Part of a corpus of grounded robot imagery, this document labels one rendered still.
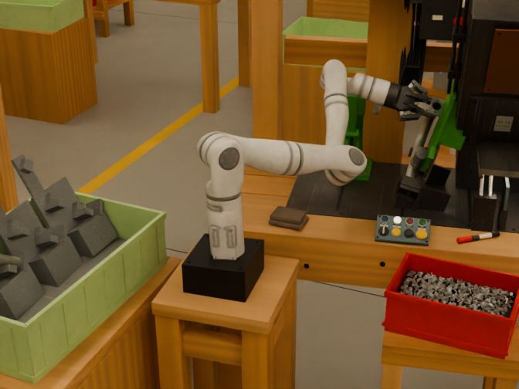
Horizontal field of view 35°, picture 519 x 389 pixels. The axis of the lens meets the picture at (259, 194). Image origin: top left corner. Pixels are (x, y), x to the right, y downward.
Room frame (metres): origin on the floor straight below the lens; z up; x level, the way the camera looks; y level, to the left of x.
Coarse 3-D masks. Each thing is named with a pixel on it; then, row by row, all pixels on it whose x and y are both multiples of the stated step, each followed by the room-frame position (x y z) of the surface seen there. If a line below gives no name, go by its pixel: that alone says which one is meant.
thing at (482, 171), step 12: (480, 144) 2.17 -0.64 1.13; (492, 144) 2.17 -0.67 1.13; (504, 144) 2.17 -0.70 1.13; (516, 144) 2.17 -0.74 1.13; (480, 156) 2.09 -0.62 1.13; (492, 156) 2.09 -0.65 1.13; (504, 156) 2.09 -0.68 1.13; (516, 156) 2.09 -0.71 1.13; (480, 168) 2.01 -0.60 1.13; (492, 168) 2.01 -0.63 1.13; (504, 168) 2.01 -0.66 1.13; (516, 168) 2.01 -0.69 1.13
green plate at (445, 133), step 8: (448, 96) 2.28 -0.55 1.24; (456, 96) 2.25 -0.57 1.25; (448, 104) 2.22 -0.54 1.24; (456, 104) 2.21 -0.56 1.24; (448, 112) 2.20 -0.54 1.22; (440, 120) 2.24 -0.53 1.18; (448, 120) 2.21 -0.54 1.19; (440, 128) 2.20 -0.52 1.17; (448, 128) 2.21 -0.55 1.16; (432, 136) 2.28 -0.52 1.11; (440, 136) 2.20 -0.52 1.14; (448, 136) 2.21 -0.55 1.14; (456, 136) 2.21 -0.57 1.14; (432, 144) 2.21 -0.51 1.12; (448, 144) 2.21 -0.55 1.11; (456, 144) 2.21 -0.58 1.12
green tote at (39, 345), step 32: (128, 224) 2.14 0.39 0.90; (160, 224) 2.07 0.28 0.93; (128, 256) 1.92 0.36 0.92; (160, 256) 2.06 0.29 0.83; (96, 288) 1.78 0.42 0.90; (128, 288) 1.91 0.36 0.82; (0, 320) 1.57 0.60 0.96; (32, 320) 1.56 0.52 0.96; (64, 320) 1.66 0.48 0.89; (96, 320) 1.77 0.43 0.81; (0, 352) 1.58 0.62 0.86; (32, 352) 1.55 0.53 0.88; (64, 352) 1.64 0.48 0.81
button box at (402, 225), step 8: (392, 216) 2.07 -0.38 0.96; (376, 224) 2.05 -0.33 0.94; (384, 224) 2.05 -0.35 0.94; (392, 224) 2.05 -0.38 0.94; (400, 224) 2.04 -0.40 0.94; (408, 224) 2.04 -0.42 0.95; (416, 224) 2.04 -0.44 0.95; (376, 232) 2.03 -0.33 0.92; (376, 240) 2.02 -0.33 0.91; (384, 240) 2.01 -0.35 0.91; (392, 240) 2.01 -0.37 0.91; (400, 240) 2.00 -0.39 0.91; (408, 240) 2.00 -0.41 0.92; (416, 240) 2.00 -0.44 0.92; (424, 240) 1.99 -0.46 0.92
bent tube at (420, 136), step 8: (432, 96) 2.32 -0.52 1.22; (432, 104) 2.32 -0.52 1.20; (440, 104) 2.30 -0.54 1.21; (432, 112) 2.28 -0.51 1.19; (440, 112) 2.28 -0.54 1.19; (424, 120) 2.36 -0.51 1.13; (432, 120) 2.35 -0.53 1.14; (424, 128) 2.36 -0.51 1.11; (424, 136) 2.35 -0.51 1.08; (416, 144) 2.34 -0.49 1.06; (424, 144) 2.35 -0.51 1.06; (408, 168) 2.29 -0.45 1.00; (416, 168) 2.28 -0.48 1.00
